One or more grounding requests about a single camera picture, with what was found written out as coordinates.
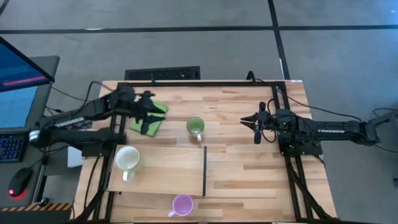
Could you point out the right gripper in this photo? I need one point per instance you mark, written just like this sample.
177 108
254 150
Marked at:
265 123

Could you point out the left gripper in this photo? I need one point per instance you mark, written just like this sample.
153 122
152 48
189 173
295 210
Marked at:
141 109

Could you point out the large cream white mug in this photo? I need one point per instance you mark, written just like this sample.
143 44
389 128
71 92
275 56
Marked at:
127 157

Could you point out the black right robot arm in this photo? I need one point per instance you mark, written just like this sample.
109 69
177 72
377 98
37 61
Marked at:
329 130

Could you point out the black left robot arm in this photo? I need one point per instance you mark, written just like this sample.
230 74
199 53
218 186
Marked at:
93 137

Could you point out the wooden shelf board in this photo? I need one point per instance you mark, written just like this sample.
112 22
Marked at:
168 169

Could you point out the folded green cloth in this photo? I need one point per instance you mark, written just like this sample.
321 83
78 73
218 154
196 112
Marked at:
154 128

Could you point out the white adapter box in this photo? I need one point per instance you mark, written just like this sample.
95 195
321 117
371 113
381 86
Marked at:
74 158

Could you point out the small lilac plastic cup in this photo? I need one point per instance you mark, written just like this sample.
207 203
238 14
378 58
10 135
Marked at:
183 205

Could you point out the grey computer desk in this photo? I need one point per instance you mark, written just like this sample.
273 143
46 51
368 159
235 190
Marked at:
46 93

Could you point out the grey floor power strip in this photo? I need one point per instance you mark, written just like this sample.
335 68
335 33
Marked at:
390 115

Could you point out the black operator monitor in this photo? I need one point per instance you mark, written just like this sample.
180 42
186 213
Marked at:
18 71

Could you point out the black keyboard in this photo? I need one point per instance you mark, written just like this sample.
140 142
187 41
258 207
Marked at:
11 147

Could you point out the black computer mouse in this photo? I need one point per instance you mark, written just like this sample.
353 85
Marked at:
20 182

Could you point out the black box hazard stripes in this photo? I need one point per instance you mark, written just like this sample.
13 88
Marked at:
37 216

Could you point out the black metal table frame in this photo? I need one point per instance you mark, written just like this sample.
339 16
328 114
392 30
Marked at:
202 84

